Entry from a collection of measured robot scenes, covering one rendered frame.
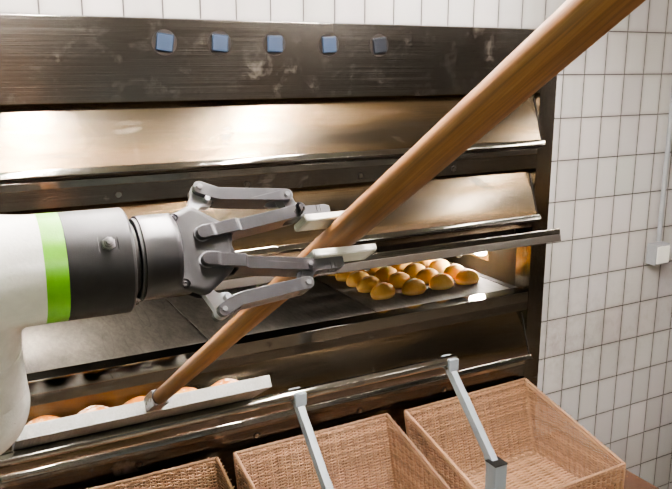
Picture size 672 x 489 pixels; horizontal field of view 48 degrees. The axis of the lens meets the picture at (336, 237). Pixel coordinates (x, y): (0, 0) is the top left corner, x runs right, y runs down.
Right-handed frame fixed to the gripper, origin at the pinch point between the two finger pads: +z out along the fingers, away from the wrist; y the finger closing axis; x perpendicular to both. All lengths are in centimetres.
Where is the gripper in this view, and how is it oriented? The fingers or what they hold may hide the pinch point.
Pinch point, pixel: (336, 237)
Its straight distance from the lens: 75.2
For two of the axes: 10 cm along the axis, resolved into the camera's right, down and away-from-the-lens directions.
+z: 8.9, -1.0, 4.5
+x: 3.9, -3.5, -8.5
